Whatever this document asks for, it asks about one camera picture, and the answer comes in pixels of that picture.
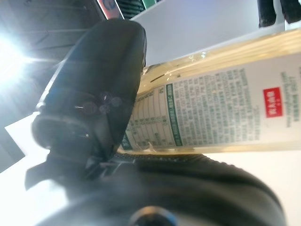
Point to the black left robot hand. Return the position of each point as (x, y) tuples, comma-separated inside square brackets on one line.
[(98, 70)]

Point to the clear yellow drink bottle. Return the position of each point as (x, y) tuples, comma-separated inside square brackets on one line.
[(223, 106)]

